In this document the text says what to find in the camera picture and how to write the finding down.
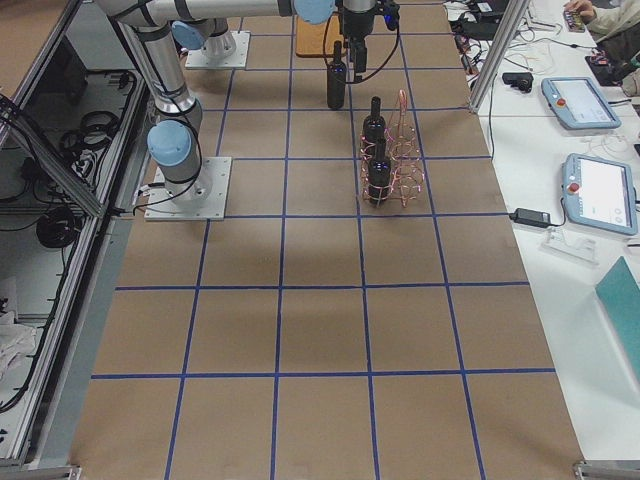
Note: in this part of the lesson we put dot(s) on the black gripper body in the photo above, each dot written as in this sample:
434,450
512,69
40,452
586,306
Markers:
356,24

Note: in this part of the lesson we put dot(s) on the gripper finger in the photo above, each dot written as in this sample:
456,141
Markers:
359,60

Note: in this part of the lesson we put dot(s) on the dark wine bottle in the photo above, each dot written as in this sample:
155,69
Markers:
336,78
379,174
374,125

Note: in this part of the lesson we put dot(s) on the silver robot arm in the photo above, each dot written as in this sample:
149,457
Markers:
153,28
212,36

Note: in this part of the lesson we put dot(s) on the wooden tray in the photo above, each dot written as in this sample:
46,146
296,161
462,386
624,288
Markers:
312,41

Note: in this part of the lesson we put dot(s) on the person hand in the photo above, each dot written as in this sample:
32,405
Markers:
584,8

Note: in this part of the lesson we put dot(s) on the teach pendant far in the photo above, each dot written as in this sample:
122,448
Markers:
578,103

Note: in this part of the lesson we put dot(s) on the teach pendant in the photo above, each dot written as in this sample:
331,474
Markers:
578,103
599,193

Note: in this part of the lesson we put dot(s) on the black power adapter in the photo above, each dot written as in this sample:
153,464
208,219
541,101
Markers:
530,217

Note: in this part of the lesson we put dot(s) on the teach pendant near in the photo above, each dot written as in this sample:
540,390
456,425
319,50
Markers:
599,193

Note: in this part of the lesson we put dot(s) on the teal folder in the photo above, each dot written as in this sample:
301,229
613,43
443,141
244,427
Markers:
618,291

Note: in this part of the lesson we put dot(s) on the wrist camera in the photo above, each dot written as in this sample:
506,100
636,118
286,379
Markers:
389,10

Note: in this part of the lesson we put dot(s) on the copper wire bottle basket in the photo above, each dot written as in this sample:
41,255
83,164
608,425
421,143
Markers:
407,175

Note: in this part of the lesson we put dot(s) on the aluminium frame post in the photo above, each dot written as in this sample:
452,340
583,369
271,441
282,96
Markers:
505,33

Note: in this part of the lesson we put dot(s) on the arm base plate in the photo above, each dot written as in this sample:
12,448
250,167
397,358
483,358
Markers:
196,60
204,199

